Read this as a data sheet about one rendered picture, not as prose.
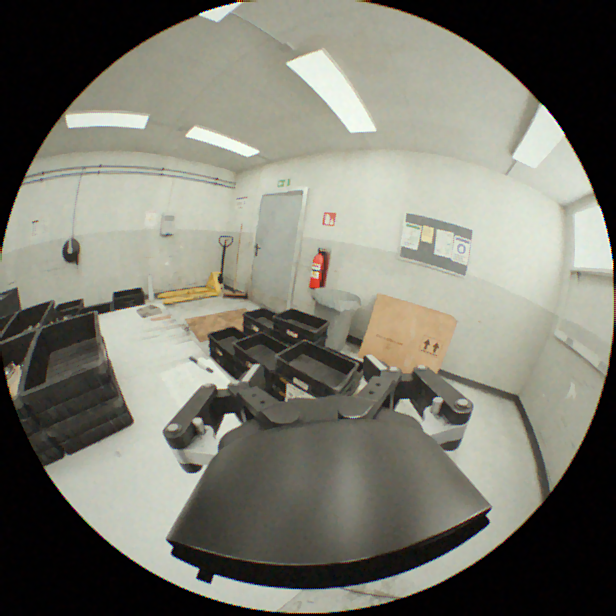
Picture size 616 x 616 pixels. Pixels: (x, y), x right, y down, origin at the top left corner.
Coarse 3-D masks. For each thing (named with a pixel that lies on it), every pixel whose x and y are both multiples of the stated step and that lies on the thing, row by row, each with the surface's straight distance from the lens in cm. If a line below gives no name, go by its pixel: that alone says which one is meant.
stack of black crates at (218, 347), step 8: (224, 328) 180; (232, 328) 184; (208, 336) 170; (216, 336) 177; (224, 336) 182; (232, 336) 188; (240, 336) 178; (248, 336) 167; (208, 344) 176; (216, 344) 160; (224, 344) 175; (232, 344) 175; (216, 352) 166; (224, 352) 154; (232, 352) 164; (216, 360) 174; (224, 360) 157; (232, 360) 147; (224, 368) 165; (232, 368) 151
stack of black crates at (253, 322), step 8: (248, 312) 190; (256, 312) 198; (264, 312) 203; (272, 312) 194; (248, 320) 182; (256, 320) 172; (264, 320) 199; (272, 320) 197; (248, 328) 183; (256, 328) 174; (264, 328) 166
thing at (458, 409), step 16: (416, 368) 13; (432, 384) 11; (448, 384) 11; (416, 400) 13; (432, 400) 11; (448, 400) 10; (464, 400) 10; (448, 416) 10; (464, 416) 9; (448, 448) 10
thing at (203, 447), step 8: (200, 424) 10; (200, 432) 10; (208, 432) 10; (192, 440) 10; (200, 440) 10; (208, 440) 9; (216, 440) 9; (184, 448) 9; (192, 448) 9; (200, 448) 9; (208, 448) 9; (216, 448) 9; (176, 456) 10; (184, 456) 10; (192, 456) 9; (200, 456) 9; (208, 456) 9; (200, 464) 10
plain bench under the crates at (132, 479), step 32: (128, 320) 132; (160, 320) 124; (128, 352) 99; (160, 352) 92; (192, 352) 89; (128, 384) 80; (160, 384) 76; (160, 416) 65; (64, 448) 77; (96, 448) 69; (128, 448) 63; (160, 448) 59; (64, 480) 73; (96, 480) 65; (128, 480) 60; (160, 480) 56; (192, 480) 53; (96, 512) 64; (128, 512) 58; (160, 512) 54; (128, 544) 58; (160, 544) 54; (192, 576) 53; (256, 608) 53
